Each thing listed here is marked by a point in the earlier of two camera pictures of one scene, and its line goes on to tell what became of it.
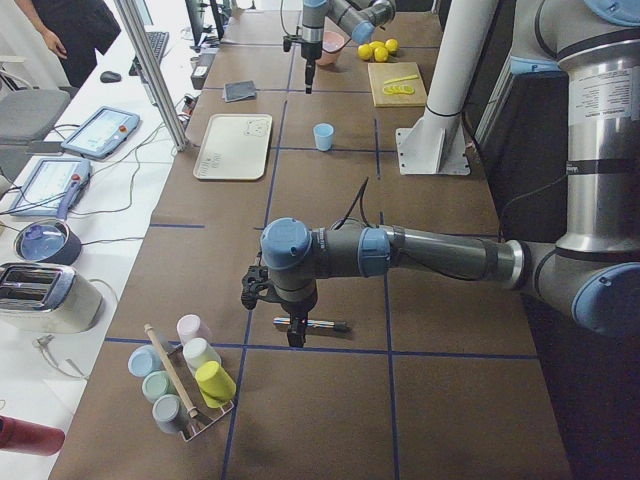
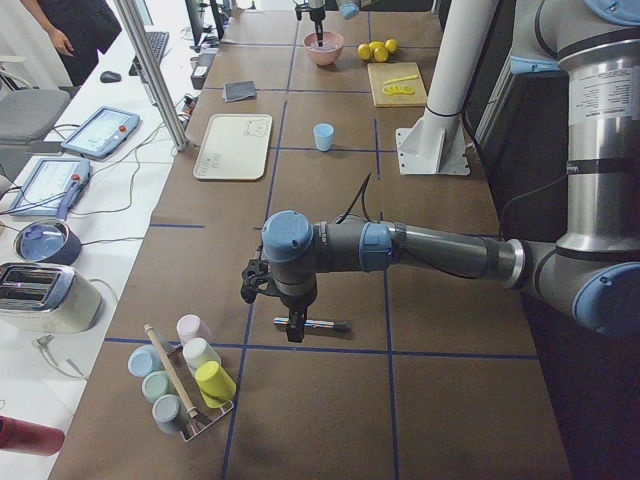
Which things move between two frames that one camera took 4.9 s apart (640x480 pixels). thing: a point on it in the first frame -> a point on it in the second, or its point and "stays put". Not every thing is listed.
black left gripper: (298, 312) stays put
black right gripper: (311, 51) -> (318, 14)
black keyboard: (157, 41) stays put
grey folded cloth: (242, 90) stays put
